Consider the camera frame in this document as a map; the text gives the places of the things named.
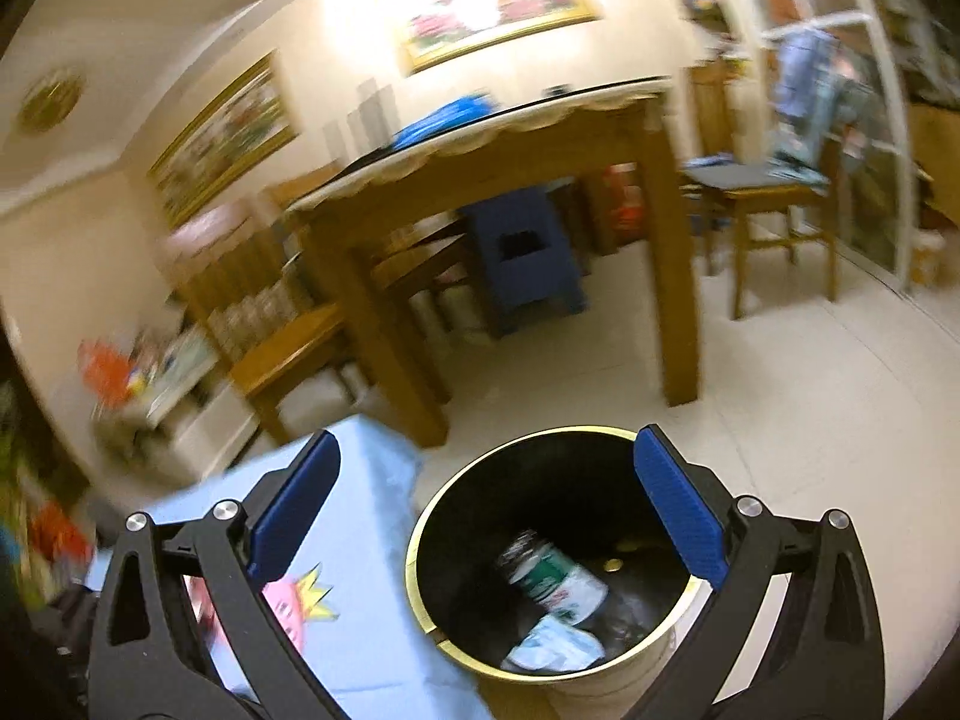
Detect framed landscape painting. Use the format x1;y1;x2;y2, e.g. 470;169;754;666
146;51;301;230

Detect blue plastic bag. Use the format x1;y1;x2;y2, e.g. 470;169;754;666
391;95;496;151

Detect wooden chair with cushion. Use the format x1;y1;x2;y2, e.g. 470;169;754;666
679;120;845;320

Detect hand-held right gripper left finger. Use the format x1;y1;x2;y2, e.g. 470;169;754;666
88;429;353;720

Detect framed flower painting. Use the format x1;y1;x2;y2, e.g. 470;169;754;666
375;0;605;76

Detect blue cartoon printed tablecloth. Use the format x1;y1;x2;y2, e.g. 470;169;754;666
86;414;492;720

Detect gold wall clock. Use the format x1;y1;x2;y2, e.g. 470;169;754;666
19;67;85;134

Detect cream lace table cover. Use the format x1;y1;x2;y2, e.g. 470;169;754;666
289;77;672;211

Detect crumpled white tissue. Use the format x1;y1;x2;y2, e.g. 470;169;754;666
501;613;607;674

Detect white coffee table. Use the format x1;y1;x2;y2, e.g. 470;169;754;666
97;356;263;485

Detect wooden slat-back chair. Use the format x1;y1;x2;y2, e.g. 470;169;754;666
161;199;357;445
367;221;473;331

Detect light blue clothes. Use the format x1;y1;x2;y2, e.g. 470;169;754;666
776;30;863;166

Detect blue plastic stool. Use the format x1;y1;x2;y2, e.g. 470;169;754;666
459;186;590;338

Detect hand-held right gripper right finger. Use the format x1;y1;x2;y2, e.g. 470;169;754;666
632;424;886;720

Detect white framed glass door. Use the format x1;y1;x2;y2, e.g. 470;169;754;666
742;0;927;293

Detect wooden dining table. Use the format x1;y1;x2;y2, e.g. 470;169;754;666
289;77;702;447

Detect red bag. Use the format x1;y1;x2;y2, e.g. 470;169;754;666
606;165;647;241

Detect black gold-rimmed trash bin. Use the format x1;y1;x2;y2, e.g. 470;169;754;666
405;426;710;720

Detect grey seat cushion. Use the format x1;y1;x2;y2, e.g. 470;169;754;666
682;163;826;192

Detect green and white can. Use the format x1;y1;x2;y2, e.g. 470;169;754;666
495;529;610;627

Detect orange plastic bag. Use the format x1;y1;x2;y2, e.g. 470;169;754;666
79;341;145;400

